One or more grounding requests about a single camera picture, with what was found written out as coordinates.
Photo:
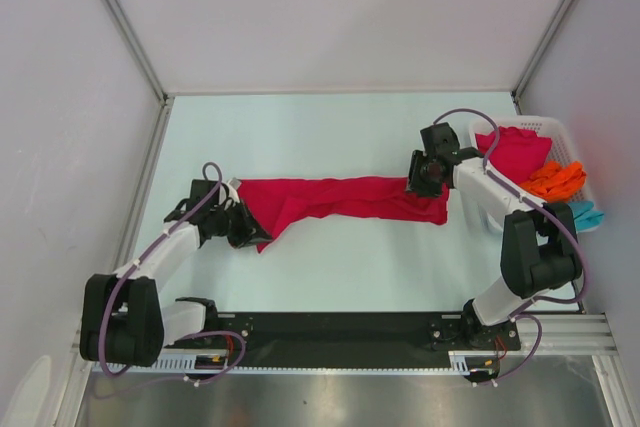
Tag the white slotted cable duct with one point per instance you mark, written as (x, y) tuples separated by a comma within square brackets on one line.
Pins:
[(193, 365)]

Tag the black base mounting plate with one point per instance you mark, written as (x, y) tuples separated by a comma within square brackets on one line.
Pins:
[(365, 339)]

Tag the white plastic laundry basket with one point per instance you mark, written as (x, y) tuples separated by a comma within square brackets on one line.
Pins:
[(562, 151)]

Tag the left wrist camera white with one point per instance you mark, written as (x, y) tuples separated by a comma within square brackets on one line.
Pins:
[(229, 190)]

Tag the teal t shirt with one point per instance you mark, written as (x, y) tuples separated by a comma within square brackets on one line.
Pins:
[(586, 217)]

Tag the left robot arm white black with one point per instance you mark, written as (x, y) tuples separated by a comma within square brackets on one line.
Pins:
[(123, 319)]

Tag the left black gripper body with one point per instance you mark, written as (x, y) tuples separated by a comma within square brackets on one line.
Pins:
[(229, 223)]

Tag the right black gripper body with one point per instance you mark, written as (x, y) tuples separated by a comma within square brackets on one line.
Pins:
[(421, 177)]

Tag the orange t shirt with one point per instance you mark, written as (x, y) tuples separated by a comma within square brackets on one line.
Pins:
[(553, 182)]

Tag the magenta red t shirt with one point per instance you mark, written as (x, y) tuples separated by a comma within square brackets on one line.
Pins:
[(277, 204), (520, 153)]

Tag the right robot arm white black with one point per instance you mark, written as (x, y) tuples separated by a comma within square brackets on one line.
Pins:
[(539, 248)]

